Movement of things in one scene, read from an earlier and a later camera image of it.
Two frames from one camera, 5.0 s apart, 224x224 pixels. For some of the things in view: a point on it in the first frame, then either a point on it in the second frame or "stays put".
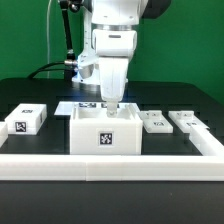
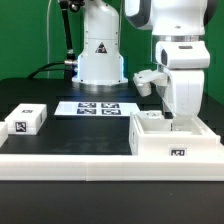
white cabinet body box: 92,131 → 150,134
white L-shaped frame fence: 112,168 stays put
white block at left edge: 4,133 stays put
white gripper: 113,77 → 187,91
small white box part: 26,119 stays put
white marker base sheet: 65,108 stays put
